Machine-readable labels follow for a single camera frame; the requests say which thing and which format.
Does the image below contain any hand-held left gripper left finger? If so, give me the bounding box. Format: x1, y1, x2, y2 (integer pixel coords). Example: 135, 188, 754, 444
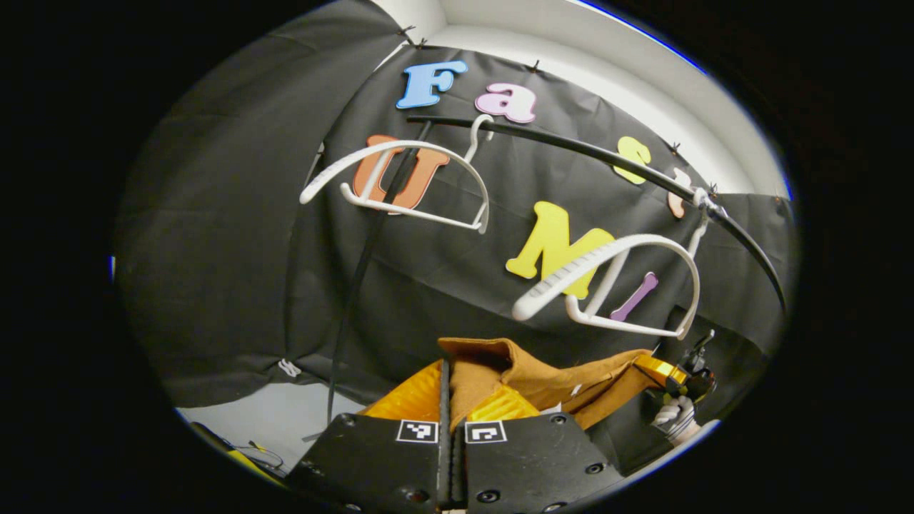
284, 358, 453, 512

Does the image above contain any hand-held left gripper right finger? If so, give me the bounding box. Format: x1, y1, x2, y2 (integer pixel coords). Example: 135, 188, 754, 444
453, 401, 628, 512

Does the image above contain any brown jacket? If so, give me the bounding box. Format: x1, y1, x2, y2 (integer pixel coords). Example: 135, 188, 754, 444
437, 337, 668, 433

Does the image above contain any white plastic hanger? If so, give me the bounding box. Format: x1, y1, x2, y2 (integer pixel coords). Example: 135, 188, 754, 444
511, 187, 715, 341
298, 114, 495, 235

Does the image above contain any black clothes rack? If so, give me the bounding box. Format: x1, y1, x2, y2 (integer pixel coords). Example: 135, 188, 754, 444
303, 113, 788, 440

